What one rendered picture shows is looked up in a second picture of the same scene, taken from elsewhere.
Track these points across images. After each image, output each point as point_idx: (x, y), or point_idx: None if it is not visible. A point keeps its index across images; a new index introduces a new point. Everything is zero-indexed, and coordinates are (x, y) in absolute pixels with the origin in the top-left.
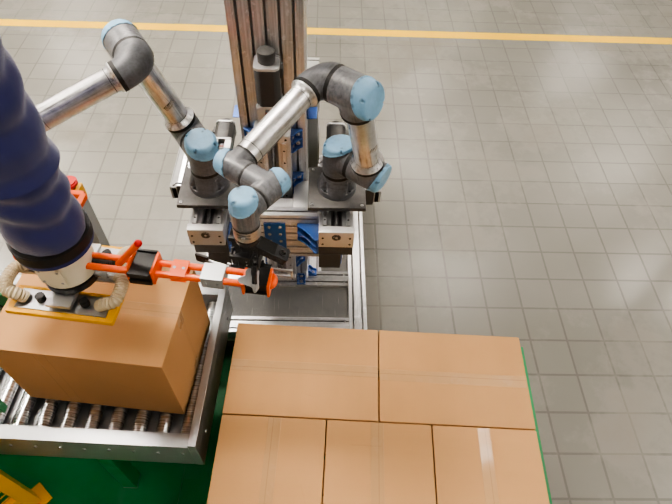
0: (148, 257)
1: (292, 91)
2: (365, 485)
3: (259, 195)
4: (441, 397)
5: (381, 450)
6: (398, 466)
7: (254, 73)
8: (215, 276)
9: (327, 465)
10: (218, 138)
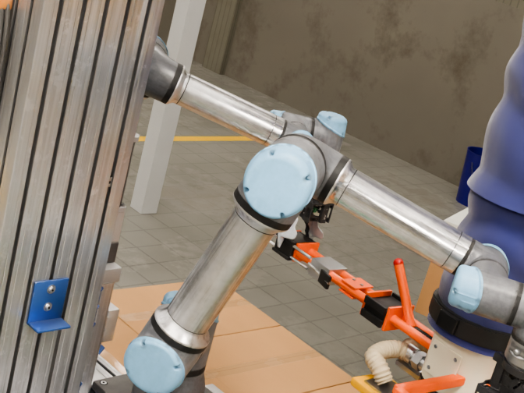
0: (379, 302)
1: (196, 78)
2: (252, 373)
3: (313, 118)
4: (117, 344)
5: (212, 370)
6: (214, 359)
7: (132, 150)
8: (332, 260)
9: None
10: None
